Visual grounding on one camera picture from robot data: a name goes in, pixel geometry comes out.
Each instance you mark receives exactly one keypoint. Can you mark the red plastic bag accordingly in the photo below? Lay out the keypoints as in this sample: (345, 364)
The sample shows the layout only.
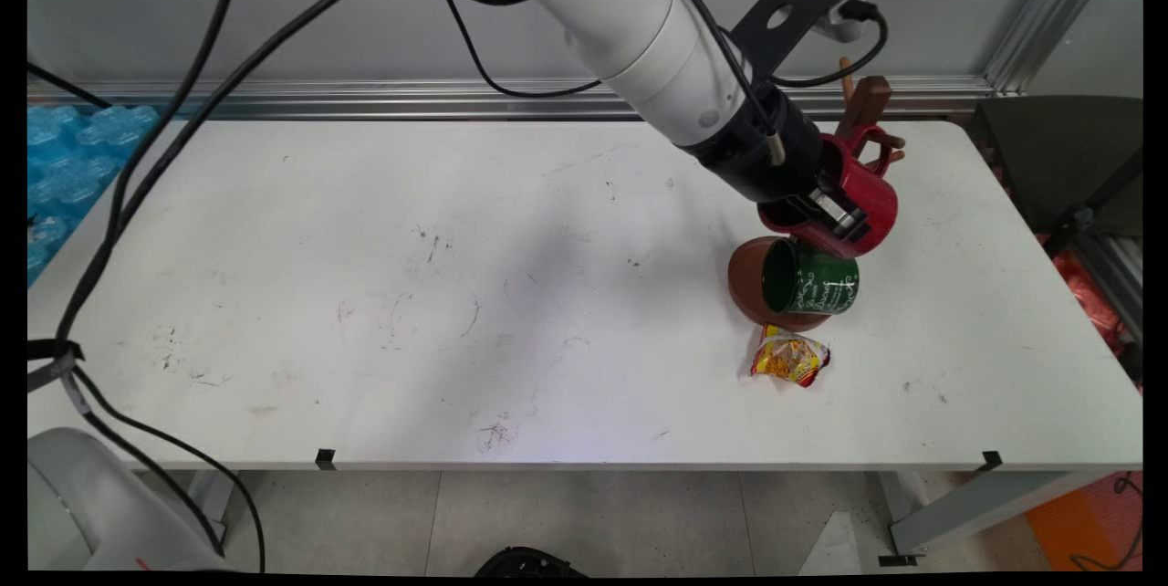
(1090, 298)

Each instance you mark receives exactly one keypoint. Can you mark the red ceramic mug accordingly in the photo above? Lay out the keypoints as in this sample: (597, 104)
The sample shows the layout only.
(876, 193)

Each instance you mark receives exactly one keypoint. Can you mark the horizontal aluminium rail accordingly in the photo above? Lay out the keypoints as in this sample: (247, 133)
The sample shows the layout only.
(365, 98)

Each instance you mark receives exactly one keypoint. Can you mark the aluminium side frame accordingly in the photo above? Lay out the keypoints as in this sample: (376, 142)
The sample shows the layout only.
(1118, 280)

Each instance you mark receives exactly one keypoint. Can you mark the green mug with white script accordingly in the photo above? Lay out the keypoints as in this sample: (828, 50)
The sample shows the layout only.
(821, 285)

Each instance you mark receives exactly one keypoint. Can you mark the black tape marker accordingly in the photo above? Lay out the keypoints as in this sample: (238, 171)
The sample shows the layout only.
(326, 457)
(992, 460)

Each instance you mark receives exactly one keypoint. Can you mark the yellow red snack packet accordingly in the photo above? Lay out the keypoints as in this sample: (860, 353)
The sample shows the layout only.
(789, 358)

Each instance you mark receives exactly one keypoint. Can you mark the black object on floor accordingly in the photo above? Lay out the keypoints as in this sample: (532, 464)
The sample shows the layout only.
(529, 562)

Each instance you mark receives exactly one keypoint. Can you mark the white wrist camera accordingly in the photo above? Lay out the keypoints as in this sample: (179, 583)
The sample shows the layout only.
(847, 18)

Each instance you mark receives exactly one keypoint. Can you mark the grey table leg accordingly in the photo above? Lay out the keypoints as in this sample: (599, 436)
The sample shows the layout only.
(212, 499)
(976, 504)

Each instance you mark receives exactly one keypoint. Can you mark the brown wooden mug tree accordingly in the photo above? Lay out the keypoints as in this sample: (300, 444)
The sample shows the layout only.
(744, 285)

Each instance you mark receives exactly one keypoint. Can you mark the orange floor mat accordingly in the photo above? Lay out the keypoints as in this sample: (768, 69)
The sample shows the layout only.
(1086, 527)

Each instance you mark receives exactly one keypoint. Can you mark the black chair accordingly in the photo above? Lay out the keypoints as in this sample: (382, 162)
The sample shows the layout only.
(1058, 157)

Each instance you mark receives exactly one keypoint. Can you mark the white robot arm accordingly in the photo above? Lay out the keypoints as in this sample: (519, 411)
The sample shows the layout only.
(620, 11)

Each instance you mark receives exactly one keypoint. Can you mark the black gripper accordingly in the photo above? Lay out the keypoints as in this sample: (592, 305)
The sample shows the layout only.
(757, 148)

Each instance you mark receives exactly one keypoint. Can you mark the slanted aluminium post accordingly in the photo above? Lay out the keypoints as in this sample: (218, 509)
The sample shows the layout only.
(1049, 15)

